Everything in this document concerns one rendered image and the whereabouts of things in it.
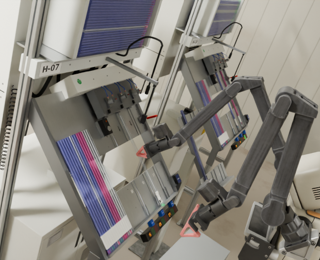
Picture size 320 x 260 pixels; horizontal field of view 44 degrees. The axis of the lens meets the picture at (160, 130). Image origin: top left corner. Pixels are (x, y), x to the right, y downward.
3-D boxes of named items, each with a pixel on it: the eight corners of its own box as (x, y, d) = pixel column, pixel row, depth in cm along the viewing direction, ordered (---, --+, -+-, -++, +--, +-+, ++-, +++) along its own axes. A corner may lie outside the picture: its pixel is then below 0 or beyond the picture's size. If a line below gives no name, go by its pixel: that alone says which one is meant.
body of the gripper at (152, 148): (142, 146, 188) (154, 142, 184) (152, 140, 197) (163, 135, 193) (147, 159, 188) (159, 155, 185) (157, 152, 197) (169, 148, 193)
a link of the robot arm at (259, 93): (259, 71, 157) (262, 67, 166) (227, 82, 163) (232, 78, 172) (296, 171, 164) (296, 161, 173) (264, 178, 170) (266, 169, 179)
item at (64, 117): (140, 133, 216) (147, 130, 213) (59, 177, 160) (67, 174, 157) (115, 78, 214) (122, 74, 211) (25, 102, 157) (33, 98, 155)
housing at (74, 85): (117, 85, 214) (137, 76, 207) (56, 104, 173) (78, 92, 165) (111, 72, 214) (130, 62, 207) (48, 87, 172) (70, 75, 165)
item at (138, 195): (170, 193, 217) (175, 191, 215) (101, 257, 161) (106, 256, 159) (156, 162, 216) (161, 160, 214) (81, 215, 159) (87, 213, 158)
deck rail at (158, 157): (169, 194, 220) (178, 192, 217) (167, 196, 218) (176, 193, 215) (117, 78, 215) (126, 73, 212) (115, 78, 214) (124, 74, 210)
